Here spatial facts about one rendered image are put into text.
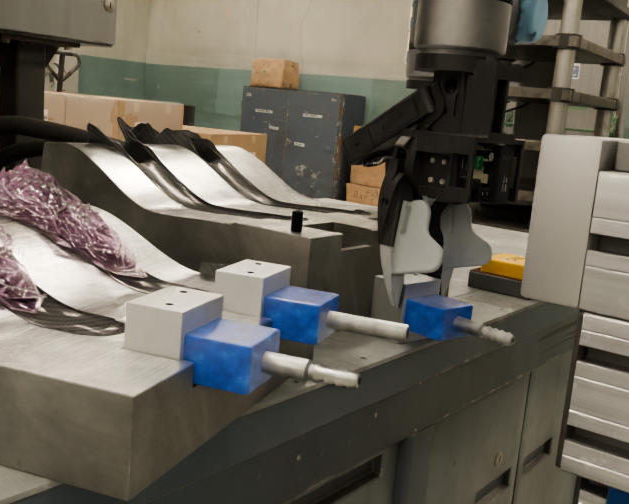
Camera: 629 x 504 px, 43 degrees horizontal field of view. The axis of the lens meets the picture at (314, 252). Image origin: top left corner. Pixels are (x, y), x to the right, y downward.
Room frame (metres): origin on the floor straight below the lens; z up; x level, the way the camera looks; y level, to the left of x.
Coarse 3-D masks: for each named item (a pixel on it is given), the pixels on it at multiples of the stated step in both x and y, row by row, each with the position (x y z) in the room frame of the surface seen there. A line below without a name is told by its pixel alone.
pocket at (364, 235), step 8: (312, 224) 0.73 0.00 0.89; (320, 224) 0.74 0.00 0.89; (328, 224) 0.75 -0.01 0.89; (336, 224) 0.75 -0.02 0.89; (344, 224) 0.75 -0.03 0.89; (336, 232) 0.75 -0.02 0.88; (344, 232) 0.75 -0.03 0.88; (352, 232) 0.74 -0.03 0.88; (360, 232) 0.74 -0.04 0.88; (368, 232) 0.73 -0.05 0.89; (344, 240) 0.75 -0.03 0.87; (352, 240) 0.74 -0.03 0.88; (360, 240) 0.74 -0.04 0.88; (368, 240) 0.73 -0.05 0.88; (344, 248) 0.70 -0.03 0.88; (352, 248) 0.70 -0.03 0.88
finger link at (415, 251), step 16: (416, 208) 0.66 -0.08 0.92; (400, 224) 0.66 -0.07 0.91; (416, 224) 0.66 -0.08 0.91; (400, 240) 0.66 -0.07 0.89; (416, 240) 0.65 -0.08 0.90; (432, 240) 0.64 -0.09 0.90; (384, 256) 0.66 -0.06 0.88; (400, 256) 0.66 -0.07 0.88; (416, 256) 0.65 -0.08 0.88; (432, 256) 0.64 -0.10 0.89; (384, 272) 0.66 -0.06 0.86; (400, 272) 0.66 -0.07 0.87; (416, 272) 0.65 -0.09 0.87; (400, 288) 0.67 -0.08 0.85
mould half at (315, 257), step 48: (48, 144) 0.87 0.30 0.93; (96, 144) 0.87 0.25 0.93; (144, 144) 0.93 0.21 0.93; (96, 192) 0.82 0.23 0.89; (144, 192) 0.81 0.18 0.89; (288, 192) 0.98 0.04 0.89; (192, 240) 0.73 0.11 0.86; (240, 240) 0.70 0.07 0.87; (288, 240) 0.66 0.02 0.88; (336, 240) 0.68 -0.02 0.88; (336, 288) 0.69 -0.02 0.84
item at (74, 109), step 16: (48, 96) 4.71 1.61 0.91; (64, 96) 4.65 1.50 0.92; (80, 96) 4.59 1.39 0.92; (96, 96) 5.24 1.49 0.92; (112, 96) 5.28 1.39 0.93; (48, 112) 4.71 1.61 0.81; (64, 112) 4.65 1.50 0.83; (80, 112) 4.59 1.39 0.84; (96, 112) 4.53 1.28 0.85; (112, 112) 4.49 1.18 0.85; (128, 112) 4.54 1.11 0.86; (144, 112) 4.66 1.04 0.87; (160, 112) 4.78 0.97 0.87; (176, 112) 4.91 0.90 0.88; (80, 128) 4.59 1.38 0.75; (112, 128) 4.49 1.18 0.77; (160, 128) 4.79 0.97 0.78; (176, 128) 4.92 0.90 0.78
